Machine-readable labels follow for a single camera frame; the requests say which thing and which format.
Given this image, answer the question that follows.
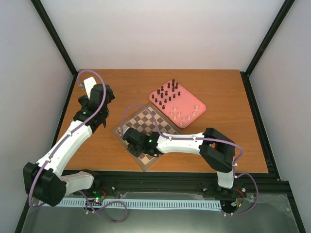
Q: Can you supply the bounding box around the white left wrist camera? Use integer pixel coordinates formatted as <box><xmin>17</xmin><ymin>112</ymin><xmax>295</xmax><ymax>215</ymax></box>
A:
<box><xmin>83</xmin><ymin>77</ymin><xmax>97</xmax><ymax>99</ymax></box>

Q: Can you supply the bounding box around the black frame post right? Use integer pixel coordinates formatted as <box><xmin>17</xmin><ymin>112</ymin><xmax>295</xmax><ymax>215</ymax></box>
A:
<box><xmin>244</xmin><ymin>0</ymin><xmax>296</xmax><ymax>76</ymax></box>

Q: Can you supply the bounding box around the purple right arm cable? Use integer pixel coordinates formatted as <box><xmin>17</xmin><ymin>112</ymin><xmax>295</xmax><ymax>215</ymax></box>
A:
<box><xmin>121</xmin><ymin>104</ymin><xmax>259</xmax><ymax>216</ymax></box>

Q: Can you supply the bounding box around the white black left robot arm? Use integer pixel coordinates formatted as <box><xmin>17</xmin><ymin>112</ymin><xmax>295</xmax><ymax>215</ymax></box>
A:
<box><xmin>23</xmin><ymin>84</ymin><xmax>115</xmax><ymax>206</ymax></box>

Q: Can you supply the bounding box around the light blue cable duct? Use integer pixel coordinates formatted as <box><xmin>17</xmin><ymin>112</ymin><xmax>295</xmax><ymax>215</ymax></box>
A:
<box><xmin>58</xmin><ymin>198</ymin><xmax>222</xmax><ymax>211</ymax></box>

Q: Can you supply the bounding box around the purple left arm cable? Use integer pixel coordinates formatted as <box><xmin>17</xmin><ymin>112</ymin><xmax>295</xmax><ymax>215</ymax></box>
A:
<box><xmin>29</xmin><ymin>69</ymin><xmax>106</xmax><ymax>209</ymax></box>

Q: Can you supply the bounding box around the wooden chessboard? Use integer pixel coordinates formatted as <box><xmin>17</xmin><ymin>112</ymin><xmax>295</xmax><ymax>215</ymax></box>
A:
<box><xmin>123</xmin><ymin>103</ymin><xmax>182</xmax><ymax>171</ymax></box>

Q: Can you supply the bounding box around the black frame post left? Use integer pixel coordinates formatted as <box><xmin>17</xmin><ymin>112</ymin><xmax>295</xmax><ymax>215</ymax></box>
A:
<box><xmin>30</xmin><ymin>0</ymin><xmax>79</xmax><ymax>76</ymax></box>

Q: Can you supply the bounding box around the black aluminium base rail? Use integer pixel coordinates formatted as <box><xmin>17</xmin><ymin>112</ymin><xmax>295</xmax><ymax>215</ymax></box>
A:
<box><xmin>68</xmin><ymin>171</ymin><xmax>290</xmax><ymax>202</ymax></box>

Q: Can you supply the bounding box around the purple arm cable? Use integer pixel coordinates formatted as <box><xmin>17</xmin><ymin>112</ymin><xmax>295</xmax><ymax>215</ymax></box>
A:
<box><xmin>121</xmin><ymin>104</ymin><xmax>259</xmax><ymax>216</ymax></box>
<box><xmin>29</xmin><ymin>69</ymin><xmax>106</xmax><ymax>209</ymax></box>

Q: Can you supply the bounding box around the pink plastic tray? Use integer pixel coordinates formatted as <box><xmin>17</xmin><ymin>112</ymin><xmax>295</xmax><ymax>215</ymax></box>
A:
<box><xmin>149</xmin><ymin>80</ymin><xmax>207</xmax><ymax>129</ymax></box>

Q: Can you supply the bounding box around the black frame post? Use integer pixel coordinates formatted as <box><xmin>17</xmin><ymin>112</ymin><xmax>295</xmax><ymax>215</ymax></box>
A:
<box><xmin>244</xmin><ymin>0</ymin><xmax>296</xmax><ymax>76</ymax></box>
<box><xmin>30</xmin><ymin>0</ymin><xmax>79</xmax><ymax>76</ymax></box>

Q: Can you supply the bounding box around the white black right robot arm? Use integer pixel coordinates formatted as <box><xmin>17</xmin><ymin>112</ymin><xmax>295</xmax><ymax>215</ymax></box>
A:
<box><xmin>121</xmin><ymin>127</ymin><xmax>243</xmax><ymax>189</ymax></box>

